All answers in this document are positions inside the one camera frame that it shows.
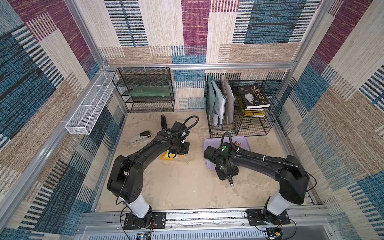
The black wire file organizer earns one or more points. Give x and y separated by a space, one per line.
249 127

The grey stapler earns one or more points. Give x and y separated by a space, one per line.
141 137

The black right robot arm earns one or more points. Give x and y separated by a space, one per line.
293 179

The black portrait book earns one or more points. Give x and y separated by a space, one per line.
253 97

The black wire shelf rack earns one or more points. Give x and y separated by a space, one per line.
145 90

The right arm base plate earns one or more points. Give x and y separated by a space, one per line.
262 217

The white paper sheets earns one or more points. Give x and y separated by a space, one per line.
219 105

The white mesh wall basket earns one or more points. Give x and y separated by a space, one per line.
88 112

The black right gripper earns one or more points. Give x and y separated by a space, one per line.
228 172

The clear duck resealable bag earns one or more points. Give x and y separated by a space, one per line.
169 157

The brown envelope folder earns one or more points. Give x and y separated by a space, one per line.
230 100

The yellow book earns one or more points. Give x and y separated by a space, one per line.
250 113

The green folder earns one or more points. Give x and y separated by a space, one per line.
211 99

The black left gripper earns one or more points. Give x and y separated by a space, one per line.
186 151

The metal tongs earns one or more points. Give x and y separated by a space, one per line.
231 182

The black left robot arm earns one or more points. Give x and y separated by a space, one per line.
126 178

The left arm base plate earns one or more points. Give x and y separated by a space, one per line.
157 220

